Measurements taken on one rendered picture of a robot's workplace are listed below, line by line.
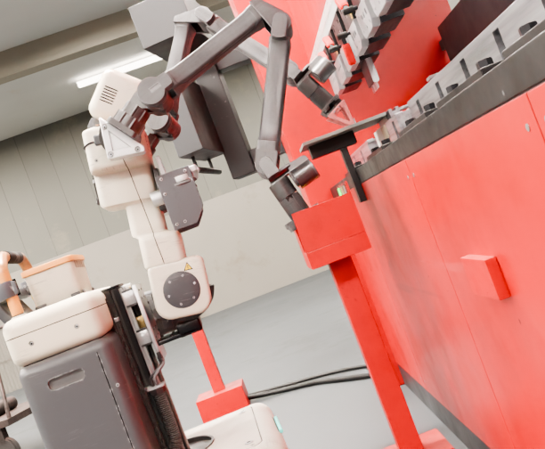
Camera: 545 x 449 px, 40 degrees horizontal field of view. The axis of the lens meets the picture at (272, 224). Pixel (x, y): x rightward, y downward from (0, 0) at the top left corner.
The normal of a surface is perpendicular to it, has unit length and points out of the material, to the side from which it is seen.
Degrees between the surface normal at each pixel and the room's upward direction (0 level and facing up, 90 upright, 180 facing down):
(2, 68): 90
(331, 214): 90
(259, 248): 90
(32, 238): 90
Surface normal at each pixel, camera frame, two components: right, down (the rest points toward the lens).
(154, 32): -0.17, 0.05
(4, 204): 0.09, -0.05
